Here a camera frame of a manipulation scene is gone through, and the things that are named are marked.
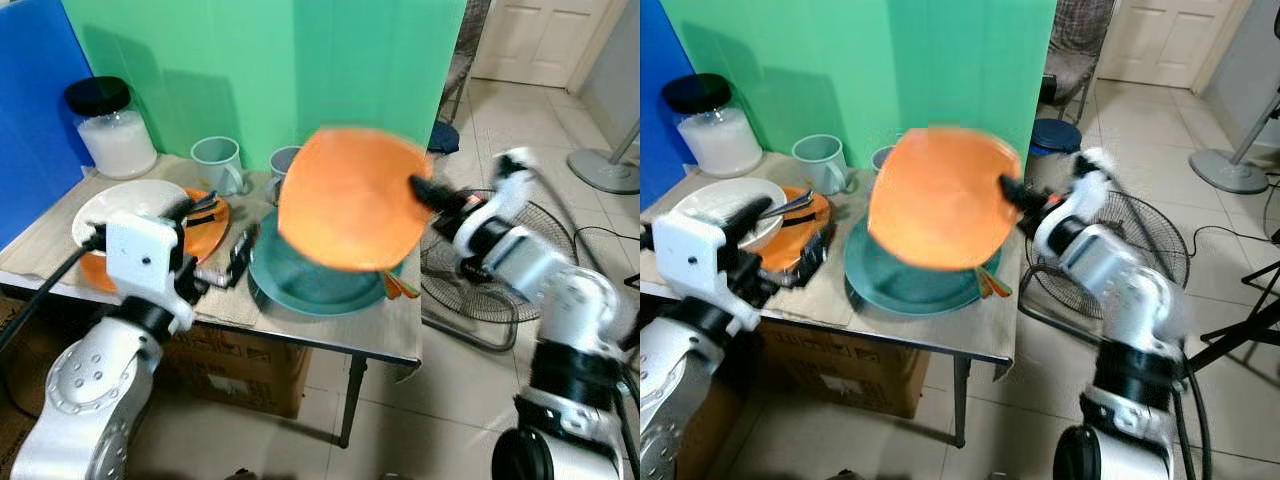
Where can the black tripod leg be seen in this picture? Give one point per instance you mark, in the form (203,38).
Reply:
(1240,325)

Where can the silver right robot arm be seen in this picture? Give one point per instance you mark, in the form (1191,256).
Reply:
(570,310)
(1135,310)

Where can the black-lidded jar of white powder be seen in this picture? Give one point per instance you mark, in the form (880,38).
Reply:
(115,140)
(715,140)

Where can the dark blue round stool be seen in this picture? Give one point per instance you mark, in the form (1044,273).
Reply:
(445,137)
(1055,135)

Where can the orange plastic plate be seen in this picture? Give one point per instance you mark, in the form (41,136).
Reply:
(345,200)
(940,200)

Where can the brown cardboard box with print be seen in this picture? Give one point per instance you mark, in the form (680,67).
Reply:
(850,365)
(240,370)

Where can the white bowl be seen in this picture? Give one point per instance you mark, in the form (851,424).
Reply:
(720,198)
(125,205)

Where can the pale green mug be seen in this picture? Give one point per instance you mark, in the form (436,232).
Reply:
(820,163)
(215,165)

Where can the grey mug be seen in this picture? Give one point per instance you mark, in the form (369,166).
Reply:
(282,170)
(881,160)

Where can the white panelled door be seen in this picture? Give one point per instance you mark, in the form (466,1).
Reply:
(1165,40)
(535,40)

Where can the grey round-based stand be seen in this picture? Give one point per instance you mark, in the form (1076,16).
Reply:
(600,172)
(1230,170)

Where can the plain brown cardboard box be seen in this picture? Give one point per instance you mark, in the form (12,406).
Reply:
(20,380)
(715,420)

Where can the orange plate under white bowl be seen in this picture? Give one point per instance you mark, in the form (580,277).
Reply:
(808,225)
(205,235)

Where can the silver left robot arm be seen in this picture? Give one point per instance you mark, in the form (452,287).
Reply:
(675,390)
(90,390)

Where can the grey metal table leg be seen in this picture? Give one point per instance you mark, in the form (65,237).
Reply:
(961,400)
(350,400)

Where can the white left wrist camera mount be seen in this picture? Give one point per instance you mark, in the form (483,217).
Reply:
(695,262)
(140,258)

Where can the orange and green utensil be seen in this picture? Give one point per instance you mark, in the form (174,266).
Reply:
(402,286)
(995,284)

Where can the green backdrop sheet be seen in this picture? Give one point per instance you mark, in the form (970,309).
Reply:
(260,60)
(850,60)

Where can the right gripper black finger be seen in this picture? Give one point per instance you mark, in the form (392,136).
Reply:
(1016,192)
(428,193)

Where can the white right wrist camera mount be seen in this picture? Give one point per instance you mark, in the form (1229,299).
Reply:
(1100,175)
(515,180)

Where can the black floor fan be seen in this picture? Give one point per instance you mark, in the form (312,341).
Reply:
(540,225)
(1150,235)

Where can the grey patterned chair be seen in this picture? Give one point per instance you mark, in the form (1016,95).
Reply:
(470,40)
(1075,40)

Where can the blue partition panel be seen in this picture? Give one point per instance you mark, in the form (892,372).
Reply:
(35,120)
(662,90)

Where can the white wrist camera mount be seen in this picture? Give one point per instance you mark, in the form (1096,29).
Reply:
(140,258)
(1100,175)
(515,180)
(695,262)

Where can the dark cutlery piece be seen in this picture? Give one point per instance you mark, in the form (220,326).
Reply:
(793,203)
(203,203)

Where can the teal round plate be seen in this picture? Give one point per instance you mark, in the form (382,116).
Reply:
(915,290)
(320,290)

